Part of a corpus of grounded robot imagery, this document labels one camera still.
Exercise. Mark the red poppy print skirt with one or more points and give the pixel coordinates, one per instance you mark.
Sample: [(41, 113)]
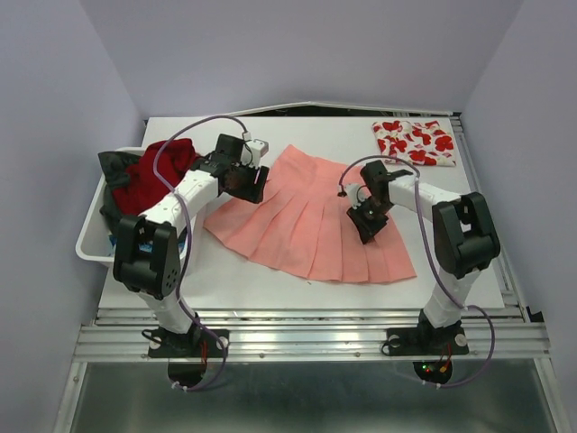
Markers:
[(425, 143)]

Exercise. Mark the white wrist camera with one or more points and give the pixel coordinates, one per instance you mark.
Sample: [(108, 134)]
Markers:
[(253, 151), (356, 193)]

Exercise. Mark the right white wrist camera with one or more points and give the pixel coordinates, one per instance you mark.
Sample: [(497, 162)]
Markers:
[(356, 193)]

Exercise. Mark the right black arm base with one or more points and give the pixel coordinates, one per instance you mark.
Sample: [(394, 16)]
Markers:
[(410, 341)]

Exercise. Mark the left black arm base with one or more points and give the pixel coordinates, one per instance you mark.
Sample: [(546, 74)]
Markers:
[(164, 344)]

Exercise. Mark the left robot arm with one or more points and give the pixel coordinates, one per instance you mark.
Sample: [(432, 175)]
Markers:
[(153, 249)]

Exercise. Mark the dark green garment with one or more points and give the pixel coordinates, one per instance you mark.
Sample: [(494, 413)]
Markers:
[(113, 165)]

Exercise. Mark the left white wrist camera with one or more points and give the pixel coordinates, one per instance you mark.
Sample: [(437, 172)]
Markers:
[(253, 151)]

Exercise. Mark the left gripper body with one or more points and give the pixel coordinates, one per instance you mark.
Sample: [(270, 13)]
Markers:
[(243, 180)]

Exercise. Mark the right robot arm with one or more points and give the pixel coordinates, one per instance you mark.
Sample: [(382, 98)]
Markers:
[(463, 244)]

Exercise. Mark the white plastic bin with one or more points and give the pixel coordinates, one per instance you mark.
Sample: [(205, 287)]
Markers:
[(93, 242)]

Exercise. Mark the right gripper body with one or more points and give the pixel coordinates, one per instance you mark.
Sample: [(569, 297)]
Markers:
[(370, 211)]

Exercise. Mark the pink skirt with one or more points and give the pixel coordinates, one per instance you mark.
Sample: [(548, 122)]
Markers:
[(301, 227)]

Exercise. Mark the dark red skirt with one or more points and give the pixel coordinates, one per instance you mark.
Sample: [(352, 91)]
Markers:
[(144, 189)]

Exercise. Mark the aluminium frame rail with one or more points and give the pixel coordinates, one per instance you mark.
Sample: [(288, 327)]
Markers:
[(291, 335)]

